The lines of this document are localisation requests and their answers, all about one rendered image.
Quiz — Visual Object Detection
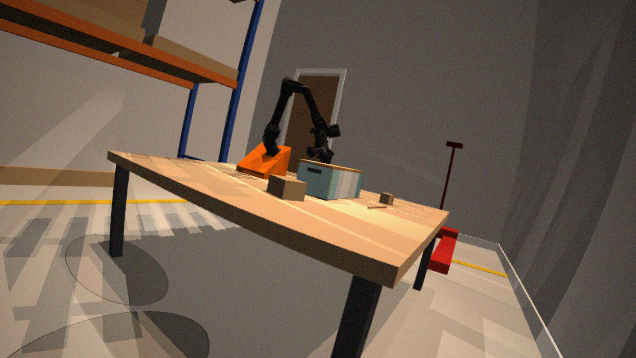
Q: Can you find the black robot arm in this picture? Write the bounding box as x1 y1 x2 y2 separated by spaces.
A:
262 77 341 157

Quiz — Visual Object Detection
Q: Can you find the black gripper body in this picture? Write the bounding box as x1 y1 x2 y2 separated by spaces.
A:
312 138 334 156

